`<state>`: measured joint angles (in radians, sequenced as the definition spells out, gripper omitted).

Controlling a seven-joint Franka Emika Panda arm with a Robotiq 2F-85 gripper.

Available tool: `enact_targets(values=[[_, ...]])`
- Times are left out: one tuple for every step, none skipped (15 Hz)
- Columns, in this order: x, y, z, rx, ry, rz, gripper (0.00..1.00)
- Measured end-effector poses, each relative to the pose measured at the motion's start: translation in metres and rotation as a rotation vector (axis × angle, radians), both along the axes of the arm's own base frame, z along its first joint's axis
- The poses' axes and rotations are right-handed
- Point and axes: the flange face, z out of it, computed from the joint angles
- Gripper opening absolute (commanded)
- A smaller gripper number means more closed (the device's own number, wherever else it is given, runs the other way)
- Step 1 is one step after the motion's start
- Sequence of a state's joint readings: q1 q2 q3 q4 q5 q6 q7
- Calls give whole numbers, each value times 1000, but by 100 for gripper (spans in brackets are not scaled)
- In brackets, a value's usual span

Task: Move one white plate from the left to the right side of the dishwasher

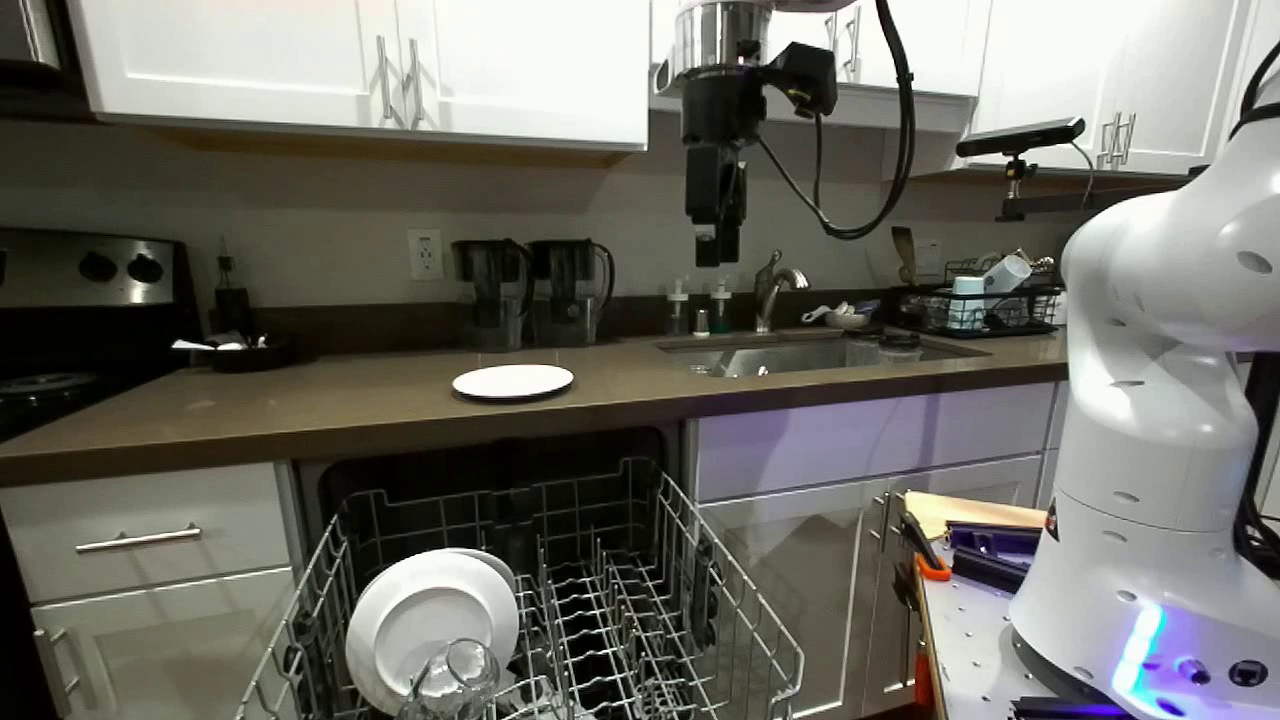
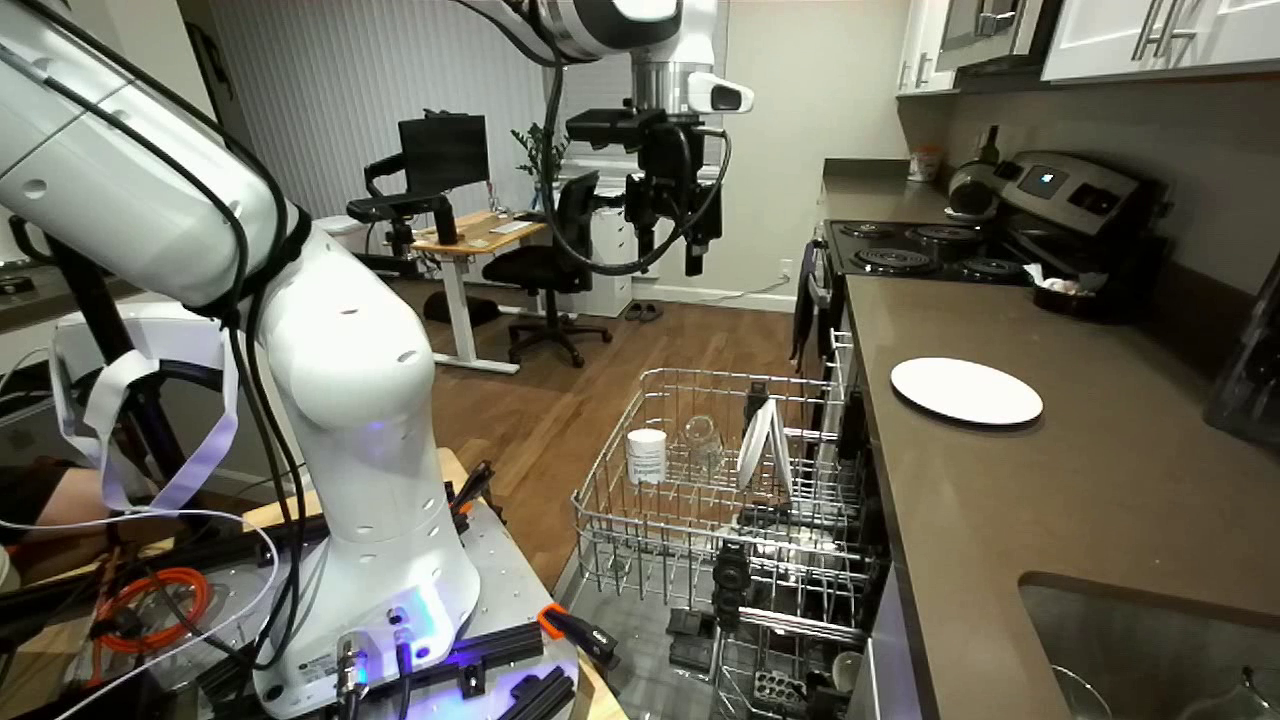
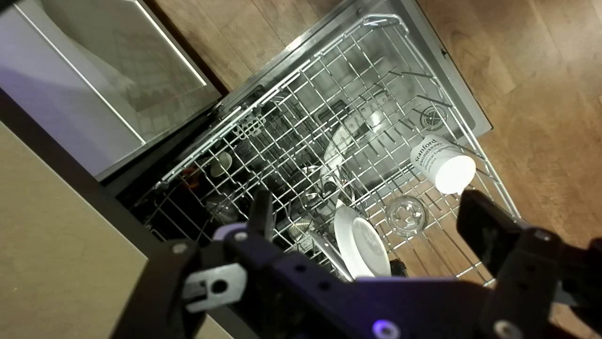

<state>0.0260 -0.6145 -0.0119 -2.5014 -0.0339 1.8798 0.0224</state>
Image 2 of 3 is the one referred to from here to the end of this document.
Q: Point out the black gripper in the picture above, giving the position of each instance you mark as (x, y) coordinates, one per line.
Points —
(676, 164)

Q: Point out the white dinner plate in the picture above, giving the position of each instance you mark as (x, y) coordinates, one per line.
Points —
(756, 447)
(965, 390)

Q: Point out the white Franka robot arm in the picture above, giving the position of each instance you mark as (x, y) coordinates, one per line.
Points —
(363, 403)

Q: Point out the dishwasher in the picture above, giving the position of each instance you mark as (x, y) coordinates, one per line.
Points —
(620, 661)

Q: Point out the black office chair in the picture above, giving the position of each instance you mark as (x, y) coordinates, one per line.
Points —
(549, 264)
(442, 152)

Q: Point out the green potted plant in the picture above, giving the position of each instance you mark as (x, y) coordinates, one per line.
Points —
(538, 152)

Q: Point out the wooden desk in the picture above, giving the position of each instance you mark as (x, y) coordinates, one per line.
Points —
(465, 241)

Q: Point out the clear drinking glass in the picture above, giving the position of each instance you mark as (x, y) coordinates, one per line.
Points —
(702, 440)

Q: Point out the small white cup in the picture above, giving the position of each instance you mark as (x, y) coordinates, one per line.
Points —
(644, 457)

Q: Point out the black and steel stove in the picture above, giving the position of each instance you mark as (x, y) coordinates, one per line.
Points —
(932, 248)

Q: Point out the dark kettle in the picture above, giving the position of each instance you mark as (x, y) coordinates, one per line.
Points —
(972, 187)

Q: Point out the white narrow upper cabinet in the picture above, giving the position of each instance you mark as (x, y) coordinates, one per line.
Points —
(920, 46)

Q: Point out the black clamp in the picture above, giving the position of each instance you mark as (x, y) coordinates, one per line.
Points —
(470, 495)

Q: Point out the steel microwave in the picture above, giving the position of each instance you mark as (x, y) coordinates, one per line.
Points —
(992, 33)

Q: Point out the metal robot table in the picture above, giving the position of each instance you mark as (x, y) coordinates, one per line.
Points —
(513, 572)

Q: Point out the black pan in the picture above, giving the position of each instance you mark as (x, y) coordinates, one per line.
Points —
(1086, 300)

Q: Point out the white upper cabinets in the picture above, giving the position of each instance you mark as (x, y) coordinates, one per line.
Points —
(1107, 33)

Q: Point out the white sink base cabinet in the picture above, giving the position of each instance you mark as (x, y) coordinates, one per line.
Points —
(899, 661)

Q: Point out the steel kitchen sink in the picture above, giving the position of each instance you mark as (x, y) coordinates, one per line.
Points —
(1144, 652)

